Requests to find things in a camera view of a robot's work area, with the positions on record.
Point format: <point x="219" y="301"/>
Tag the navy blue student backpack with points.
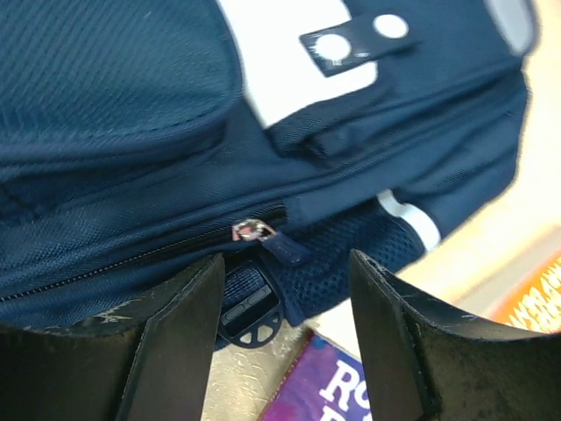
<point x="140" y="136"/>

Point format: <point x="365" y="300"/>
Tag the orange Treehouse book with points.
<point x="533" y="305"/>

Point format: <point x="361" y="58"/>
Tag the purple Roald Dahl book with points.
<point x="324" y="383"/>

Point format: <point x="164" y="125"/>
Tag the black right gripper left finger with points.
<point x="148" y="359"/>

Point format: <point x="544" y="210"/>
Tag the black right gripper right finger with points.
<point x="425" y="359"/>

